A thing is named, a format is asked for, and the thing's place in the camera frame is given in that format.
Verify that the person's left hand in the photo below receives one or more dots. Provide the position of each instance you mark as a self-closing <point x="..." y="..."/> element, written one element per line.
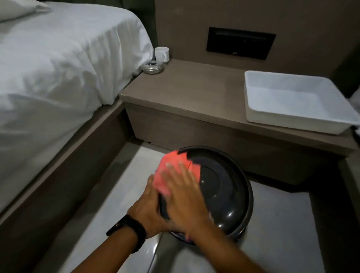
<point x="146" y="211"/>

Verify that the person's right hand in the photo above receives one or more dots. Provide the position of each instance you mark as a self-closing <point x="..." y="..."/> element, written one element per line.
<point x="185" y="202"/>

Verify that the person's right fingers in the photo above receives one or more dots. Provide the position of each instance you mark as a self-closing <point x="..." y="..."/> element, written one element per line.
<point x="180" y="180"/>

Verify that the person's left thumb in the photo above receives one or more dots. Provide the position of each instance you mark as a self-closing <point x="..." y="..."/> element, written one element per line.
<point x="153" y="185"/>

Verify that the pink cleaning cloth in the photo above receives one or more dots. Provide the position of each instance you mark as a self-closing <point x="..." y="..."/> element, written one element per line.
<point x="171" y="171"/>

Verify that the black round bin lid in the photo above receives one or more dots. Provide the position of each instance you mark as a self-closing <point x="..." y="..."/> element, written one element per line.
<point x="225" y="191"/>

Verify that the person's left forearm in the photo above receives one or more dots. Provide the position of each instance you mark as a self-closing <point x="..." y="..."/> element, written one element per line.
<point x="109" y="250"/>

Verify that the person's right forearm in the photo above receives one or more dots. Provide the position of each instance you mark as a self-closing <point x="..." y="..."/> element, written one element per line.
<point x="225" y="250"/>

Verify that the black wristwatch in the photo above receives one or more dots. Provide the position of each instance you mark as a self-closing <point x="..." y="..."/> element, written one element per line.
<point x="130" y="228"/>

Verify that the brown bedside bench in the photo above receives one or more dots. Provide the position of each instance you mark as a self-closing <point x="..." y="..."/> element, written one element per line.
<point x="213" y="112"/>

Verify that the round metal ashtray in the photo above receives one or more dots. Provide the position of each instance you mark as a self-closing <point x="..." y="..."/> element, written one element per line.
<point x="152" y="67"/>

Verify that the white mug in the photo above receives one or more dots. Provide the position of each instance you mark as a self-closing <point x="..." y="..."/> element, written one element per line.
<point x="162" y="54"/>

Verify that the white bed sheet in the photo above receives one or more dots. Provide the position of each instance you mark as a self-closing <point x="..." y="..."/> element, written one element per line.
<point x="56" y="84"/>

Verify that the white rectangular tray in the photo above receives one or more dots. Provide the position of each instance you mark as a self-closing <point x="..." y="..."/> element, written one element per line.
<point x="298" y="101"/>

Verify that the white pillow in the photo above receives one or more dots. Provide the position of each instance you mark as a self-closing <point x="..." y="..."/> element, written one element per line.
<point x="17" y="8"/>

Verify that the brown bed frame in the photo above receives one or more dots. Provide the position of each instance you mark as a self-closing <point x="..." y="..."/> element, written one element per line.
<point x="56" y="185"/>

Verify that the black wall panel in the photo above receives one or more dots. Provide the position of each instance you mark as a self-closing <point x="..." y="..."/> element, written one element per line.
<point x="240" y="42"/>

